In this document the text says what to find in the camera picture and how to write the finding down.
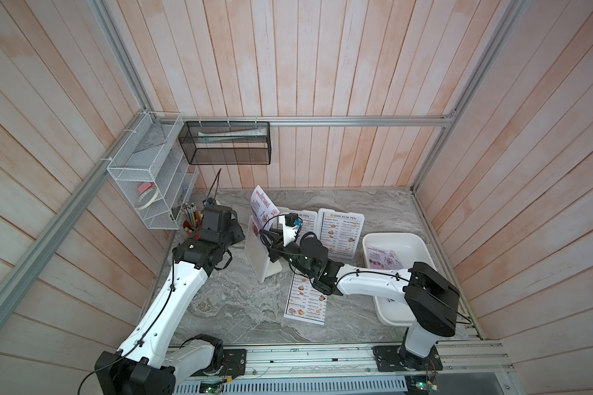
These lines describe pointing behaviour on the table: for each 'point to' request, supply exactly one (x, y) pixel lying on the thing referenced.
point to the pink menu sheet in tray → (381, 259)
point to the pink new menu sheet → (263, 211)
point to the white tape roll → (147, 198)
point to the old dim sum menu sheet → (305, 303)
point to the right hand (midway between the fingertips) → (260, 231)
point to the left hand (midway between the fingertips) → (234, 230)
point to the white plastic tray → (396, 252)
